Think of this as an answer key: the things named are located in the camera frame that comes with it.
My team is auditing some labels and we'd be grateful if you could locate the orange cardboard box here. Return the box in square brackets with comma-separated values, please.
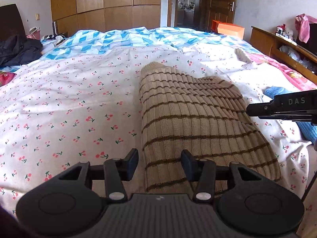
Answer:
[211, 20, 244, 39]

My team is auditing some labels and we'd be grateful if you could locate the brown wooden door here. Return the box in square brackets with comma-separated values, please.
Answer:
[207, 0, 236, 30]

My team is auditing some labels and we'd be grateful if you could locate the wooden side cabinet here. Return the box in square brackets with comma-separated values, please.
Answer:
[250, 26, 316, 84]

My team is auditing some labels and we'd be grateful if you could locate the brown wooden wardrobe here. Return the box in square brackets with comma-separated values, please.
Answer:
[51, 0, 161, 36]

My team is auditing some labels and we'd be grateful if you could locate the dark wooden headboard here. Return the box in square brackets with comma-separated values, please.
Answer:
[0, 4, 26, 41]

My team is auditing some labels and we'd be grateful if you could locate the small white sock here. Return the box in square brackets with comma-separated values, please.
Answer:
[235, 48, 253, 64]

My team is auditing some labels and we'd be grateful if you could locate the dark navy jacket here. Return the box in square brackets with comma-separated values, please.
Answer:
[0, 35, 42, 67]

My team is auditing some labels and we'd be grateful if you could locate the pink bucket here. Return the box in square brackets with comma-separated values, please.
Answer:
[26, 27, 41, 40]

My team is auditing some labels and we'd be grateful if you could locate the blue garment at right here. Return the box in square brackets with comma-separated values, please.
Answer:
[263, 86, 317, 146]

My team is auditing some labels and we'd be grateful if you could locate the pink cartoon print pillow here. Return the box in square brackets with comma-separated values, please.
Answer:
[0, 71, 16, 86]

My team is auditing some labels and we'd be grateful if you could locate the beige brown striped knit sweater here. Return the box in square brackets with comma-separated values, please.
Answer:
[140, 62, 281, 194]

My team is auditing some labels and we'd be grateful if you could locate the white cherry print bedsheet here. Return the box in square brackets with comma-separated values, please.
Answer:
[1, 44, 316, 214]

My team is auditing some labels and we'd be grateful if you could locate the blue white checkered quilt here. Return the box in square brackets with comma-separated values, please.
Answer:
[40, 27, 260, 60]

